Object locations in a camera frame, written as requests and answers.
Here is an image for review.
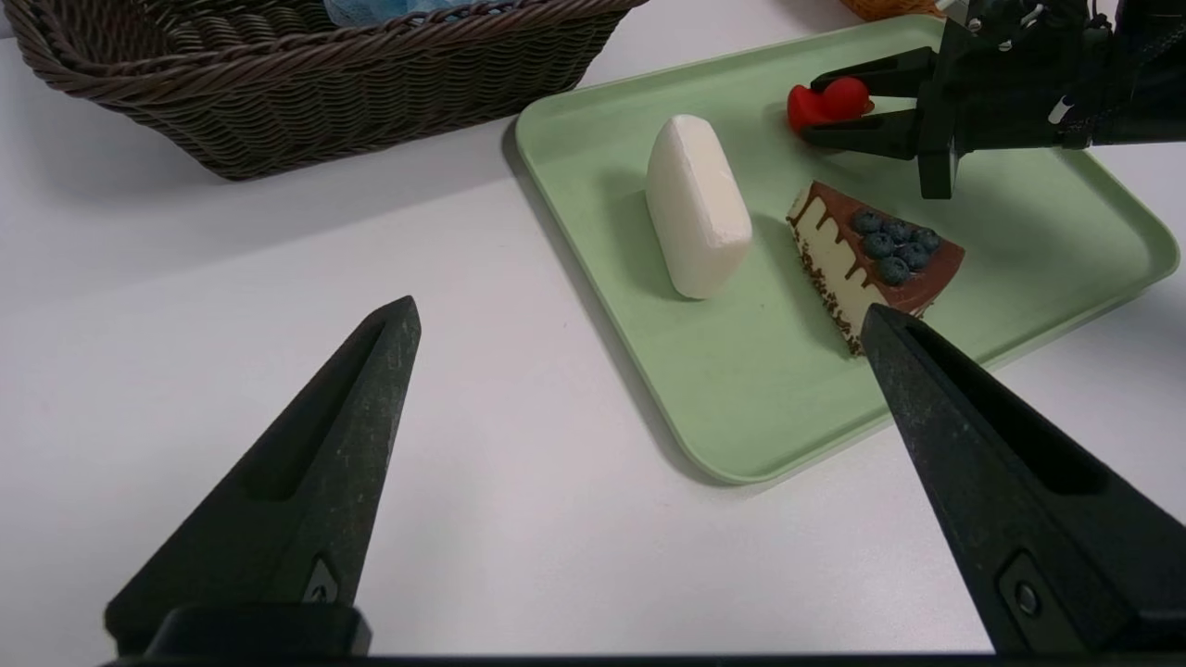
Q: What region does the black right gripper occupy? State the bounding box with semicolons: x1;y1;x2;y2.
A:
801;14;1113;200

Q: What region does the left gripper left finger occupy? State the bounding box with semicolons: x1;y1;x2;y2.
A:
105;296;423;654

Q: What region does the orange wicker basket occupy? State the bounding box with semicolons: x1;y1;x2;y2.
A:
839;0;946;21

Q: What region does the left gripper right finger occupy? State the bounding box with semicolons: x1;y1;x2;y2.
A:
860;303;1186;654

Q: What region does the light blue mesh loofah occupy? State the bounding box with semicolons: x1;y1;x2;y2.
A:
322;0;506;27

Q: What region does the chocolate blueberry cake slice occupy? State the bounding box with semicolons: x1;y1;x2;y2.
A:
786;181;966;358

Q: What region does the dark brown wicker basket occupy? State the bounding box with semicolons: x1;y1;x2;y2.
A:
3;0;650;182

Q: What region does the red rubber duck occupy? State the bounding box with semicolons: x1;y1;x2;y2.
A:
788;77;874;133

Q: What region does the black cable with white tag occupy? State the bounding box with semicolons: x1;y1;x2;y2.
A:
1042;88;1127;151

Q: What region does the light green plastic tray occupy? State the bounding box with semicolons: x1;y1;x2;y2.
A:
514;14;1182;485

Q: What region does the white soap bar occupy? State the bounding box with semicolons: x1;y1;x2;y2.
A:
646;114;753;300

